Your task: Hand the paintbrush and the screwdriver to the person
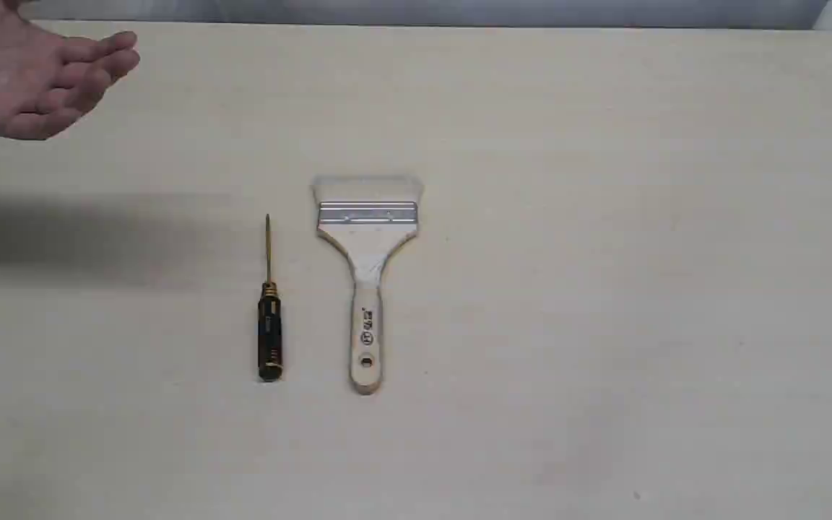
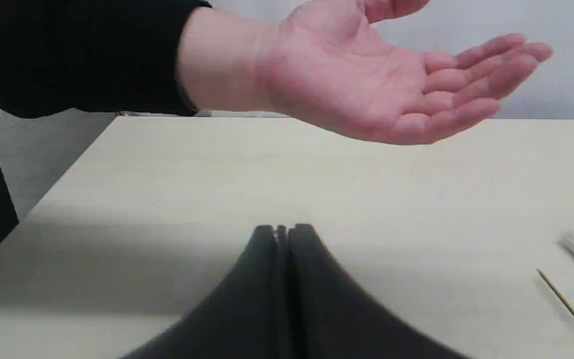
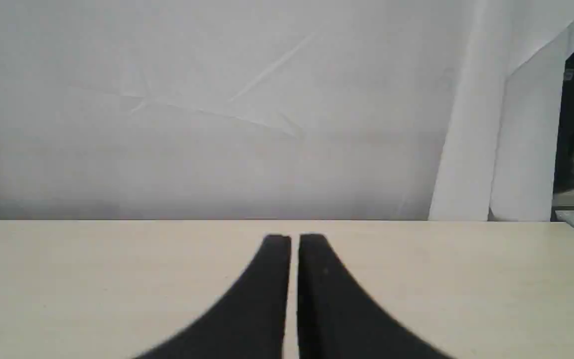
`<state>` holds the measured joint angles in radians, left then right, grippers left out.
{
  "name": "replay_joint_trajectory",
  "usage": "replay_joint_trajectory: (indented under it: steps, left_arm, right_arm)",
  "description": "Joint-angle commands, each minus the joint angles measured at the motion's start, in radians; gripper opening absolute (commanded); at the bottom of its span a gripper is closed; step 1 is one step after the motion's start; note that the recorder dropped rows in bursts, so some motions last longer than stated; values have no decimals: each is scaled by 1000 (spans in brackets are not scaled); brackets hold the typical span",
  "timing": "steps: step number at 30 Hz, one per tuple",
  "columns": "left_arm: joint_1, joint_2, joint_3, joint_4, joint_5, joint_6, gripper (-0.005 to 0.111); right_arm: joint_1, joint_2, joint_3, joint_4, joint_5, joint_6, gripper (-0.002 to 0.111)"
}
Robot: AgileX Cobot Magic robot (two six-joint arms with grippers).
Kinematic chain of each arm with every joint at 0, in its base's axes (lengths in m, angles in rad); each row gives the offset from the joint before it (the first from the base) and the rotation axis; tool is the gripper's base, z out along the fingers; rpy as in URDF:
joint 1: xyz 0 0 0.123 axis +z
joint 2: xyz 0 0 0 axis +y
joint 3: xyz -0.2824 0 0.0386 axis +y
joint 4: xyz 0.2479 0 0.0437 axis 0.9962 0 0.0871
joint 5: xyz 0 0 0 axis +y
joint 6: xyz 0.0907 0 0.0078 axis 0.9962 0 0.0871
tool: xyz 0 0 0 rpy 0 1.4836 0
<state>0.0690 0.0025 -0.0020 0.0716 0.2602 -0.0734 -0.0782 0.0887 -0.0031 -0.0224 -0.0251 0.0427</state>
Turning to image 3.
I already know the white backdrop curtain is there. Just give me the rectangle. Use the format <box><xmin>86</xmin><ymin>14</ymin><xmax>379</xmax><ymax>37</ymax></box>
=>
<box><xmin>0</xmin><ymin>0</ymin><xmax>574</xmax><ymax>221</ymax></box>

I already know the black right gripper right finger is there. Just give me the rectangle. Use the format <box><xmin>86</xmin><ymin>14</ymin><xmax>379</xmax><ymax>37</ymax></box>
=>
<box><xmin>297</xmin><ymin>233</ymin><xmax>446</xmax><ymax>359</ymax></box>

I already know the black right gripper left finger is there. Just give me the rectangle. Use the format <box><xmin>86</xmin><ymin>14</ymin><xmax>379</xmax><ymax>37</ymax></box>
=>
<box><xmin>141</xmin><ymin>234</ymin><xmax>291</xmax><ymax>359</ymax></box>

